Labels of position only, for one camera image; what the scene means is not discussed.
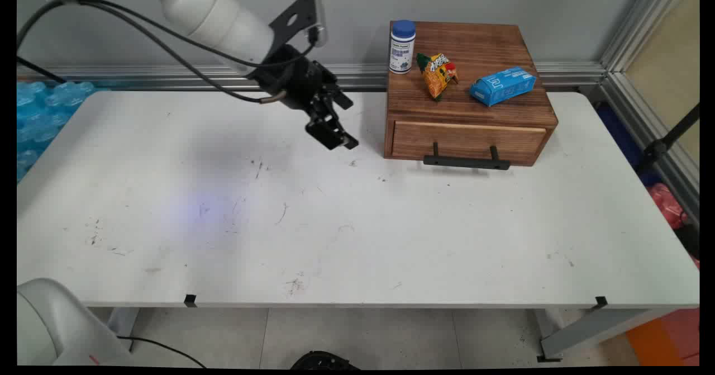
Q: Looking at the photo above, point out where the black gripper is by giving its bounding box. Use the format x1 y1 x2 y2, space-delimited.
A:
249 44 359 151

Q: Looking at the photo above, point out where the white bottle blue cap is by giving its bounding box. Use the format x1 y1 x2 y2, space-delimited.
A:
389 20 417 75

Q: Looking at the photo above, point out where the orange snack bag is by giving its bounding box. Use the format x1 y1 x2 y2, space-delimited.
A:
416 53 460 102

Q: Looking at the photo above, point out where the wooden drawer cabinet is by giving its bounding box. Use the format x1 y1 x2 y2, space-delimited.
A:
383 21 559 167

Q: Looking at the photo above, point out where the blue tissue pack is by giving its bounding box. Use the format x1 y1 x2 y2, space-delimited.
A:
469 66 537 107

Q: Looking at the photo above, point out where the black round floor object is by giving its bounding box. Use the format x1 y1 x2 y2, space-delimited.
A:
290 351 361 371

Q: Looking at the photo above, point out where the blue floor item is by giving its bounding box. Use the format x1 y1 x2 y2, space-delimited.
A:
594 104 661 187

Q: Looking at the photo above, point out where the grey straight table leg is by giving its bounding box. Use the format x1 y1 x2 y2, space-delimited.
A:
106 307 140 353

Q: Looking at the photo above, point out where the black tripod stand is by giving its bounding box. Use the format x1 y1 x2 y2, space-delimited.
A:
637 104 700 175

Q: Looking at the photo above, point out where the grey angled table leg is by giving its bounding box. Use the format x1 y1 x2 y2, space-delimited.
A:
537 307 680 363

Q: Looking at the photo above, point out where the pink plastic bag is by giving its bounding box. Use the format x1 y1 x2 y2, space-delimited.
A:
647 183 689 230

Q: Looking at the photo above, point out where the orange floor mat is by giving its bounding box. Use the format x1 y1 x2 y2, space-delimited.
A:
625 308 700 367

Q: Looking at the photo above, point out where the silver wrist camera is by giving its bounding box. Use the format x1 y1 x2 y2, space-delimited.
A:
310 0 328 46

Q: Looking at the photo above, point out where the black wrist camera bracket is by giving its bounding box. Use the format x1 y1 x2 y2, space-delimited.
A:
269 0 319 49

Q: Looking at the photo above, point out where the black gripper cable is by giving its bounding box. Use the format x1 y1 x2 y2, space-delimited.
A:
17 0 288 105

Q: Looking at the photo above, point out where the horizontal aluminium wall rail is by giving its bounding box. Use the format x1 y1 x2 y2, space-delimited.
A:
17 61 607 92

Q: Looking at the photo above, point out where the black camera cable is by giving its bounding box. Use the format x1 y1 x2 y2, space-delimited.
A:
17 0 318 69

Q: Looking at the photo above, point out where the black floor cable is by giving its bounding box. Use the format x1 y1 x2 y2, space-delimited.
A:
116 335 208 369

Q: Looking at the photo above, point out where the aluminium corner frame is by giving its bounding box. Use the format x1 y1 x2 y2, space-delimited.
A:
599 0 700 222

